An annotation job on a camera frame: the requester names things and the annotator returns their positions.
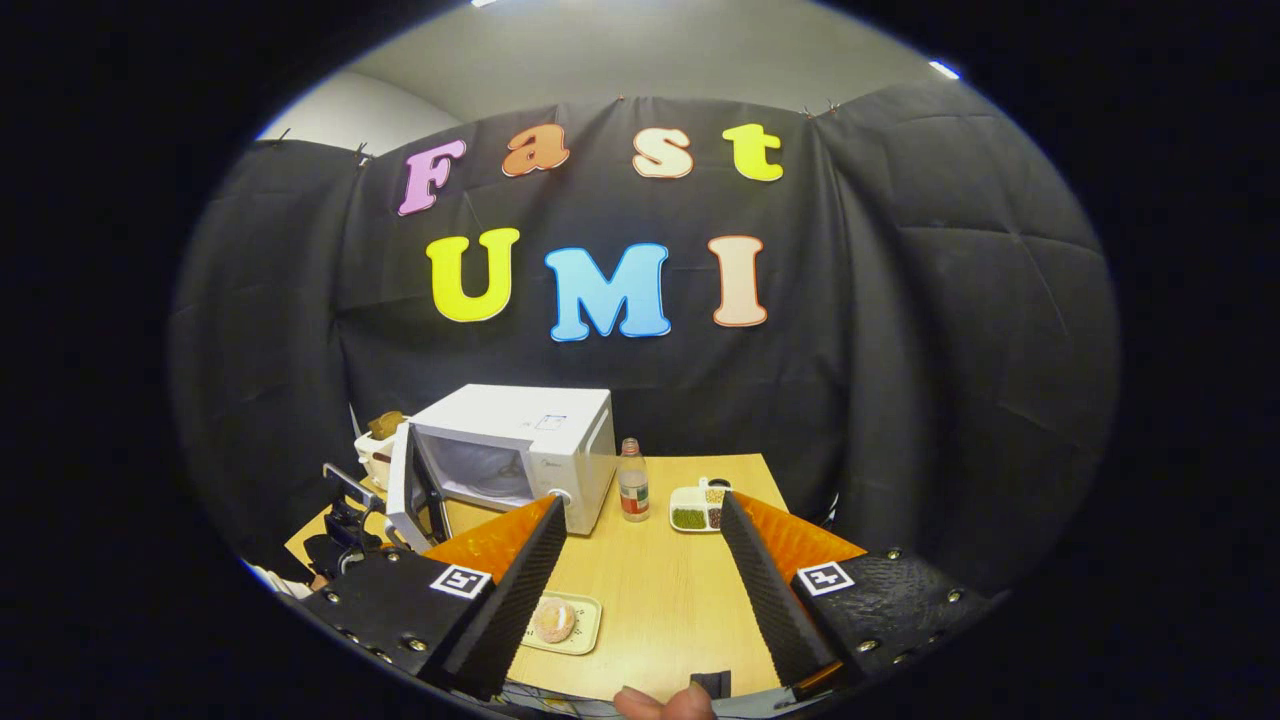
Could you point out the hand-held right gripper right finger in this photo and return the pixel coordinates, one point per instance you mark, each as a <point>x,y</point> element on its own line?
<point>765,590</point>

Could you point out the small clear bottle red label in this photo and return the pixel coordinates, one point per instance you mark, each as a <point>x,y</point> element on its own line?
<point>633,485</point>

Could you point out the white toaster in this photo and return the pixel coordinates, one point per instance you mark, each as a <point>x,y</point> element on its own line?
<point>372,460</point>

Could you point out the pale green tray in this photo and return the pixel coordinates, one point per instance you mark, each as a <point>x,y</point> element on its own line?
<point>588,630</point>

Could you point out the white microwave oven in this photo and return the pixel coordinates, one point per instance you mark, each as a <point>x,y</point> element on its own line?
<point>510,410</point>

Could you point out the small ceiling light panel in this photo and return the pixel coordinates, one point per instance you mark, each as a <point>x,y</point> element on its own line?
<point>943,70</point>

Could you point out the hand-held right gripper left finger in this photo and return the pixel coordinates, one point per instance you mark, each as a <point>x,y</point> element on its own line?
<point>520,590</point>

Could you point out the brown bread slice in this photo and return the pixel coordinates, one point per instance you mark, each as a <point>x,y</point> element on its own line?
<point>387,425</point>

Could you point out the white divided dish with beans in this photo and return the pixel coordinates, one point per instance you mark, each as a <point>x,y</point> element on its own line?
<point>690,518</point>

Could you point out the black backdrop cloth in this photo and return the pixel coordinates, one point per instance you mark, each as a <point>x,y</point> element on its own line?
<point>900,300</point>

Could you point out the black table clamp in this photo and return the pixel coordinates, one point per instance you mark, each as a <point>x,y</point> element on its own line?
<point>712,684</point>

